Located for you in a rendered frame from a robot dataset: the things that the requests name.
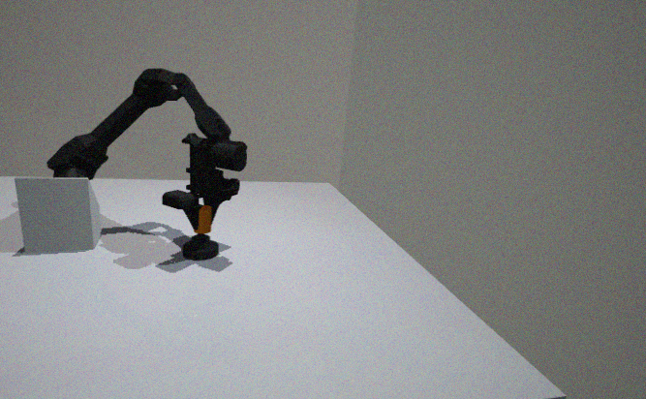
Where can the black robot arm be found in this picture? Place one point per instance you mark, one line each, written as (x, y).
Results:
(83, 155)

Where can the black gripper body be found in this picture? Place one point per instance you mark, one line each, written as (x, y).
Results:
(181, 200)

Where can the black round pedestal with shaft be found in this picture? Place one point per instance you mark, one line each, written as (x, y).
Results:
(200, 248)

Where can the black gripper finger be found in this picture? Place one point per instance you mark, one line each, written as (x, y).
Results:
(192, 214)
(213, 203)

